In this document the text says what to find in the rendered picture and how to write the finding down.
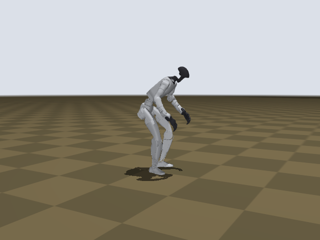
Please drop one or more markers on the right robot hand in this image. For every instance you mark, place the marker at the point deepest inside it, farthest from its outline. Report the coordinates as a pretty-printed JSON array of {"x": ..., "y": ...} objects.
[{"x": 172, "y": 122}]

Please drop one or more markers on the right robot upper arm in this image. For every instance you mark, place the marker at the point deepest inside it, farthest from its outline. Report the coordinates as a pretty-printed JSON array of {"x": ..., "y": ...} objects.
[{"x": 163, "y": 86}]

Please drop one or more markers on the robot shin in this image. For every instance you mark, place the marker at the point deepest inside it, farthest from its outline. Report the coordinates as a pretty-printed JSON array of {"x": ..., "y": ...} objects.
[
  {"x": 155, "y": 152},
  {"x": 166, "y": 143}
]

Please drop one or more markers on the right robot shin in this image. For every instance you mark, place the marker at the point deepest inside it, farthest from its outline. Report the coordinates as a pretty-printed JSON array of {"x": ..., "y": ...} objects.
[{"x": 155, "y": 152}]

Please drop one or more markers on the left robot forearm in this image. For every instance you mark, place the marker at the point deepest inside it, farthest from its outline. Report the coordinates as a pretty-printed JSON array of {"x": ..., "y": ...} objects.
[{"x": 176, "y": 105}]

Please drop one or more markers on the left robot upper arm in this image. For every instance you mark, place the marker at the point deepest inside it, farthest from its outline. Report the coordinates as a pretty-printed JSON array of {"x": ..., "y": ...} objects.
[{"x": 170, "y": 96}]

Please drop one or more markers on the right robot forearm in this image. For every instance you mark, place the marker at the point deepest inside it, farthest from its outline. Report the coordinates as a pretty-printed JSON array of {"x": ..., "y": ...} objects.
[{"x": 161, "y": 109}]

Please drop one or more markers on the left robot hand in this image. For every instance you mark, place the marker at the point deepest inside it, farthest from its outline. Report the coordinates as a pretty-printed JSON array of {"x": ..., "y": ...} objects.
[{"x": 186, "y": 115}]

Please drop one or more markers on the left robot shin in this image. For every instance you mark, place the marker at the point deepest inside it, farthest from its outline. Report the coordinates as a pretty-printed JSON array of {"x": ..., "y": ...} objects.
[{"x": 166, "y": 143}]

